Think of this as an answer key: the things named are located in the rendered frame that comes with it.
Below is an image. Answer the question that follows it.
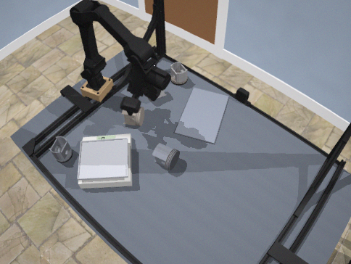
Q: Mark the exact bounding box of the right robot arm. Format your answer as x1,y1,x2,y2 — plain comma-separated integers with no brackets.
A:
70,0,171,102

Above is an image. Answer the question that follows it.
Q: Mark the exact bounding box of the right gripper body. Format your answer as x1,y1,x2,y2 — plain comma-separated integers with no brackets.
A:
120,76,146,113

